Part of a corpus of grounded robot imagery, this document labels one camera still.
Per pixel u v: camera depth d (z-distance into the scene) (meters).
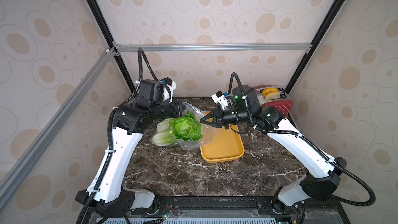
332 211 0.73
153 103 0.48
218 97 0.59
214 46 0.93
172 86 0.56
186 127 0.62
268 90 0.96
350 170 0.70
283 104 0.95
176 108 0.53
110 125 0.39
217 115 0.53
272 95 0.95
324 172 0.40
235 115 0.53
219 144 0.93
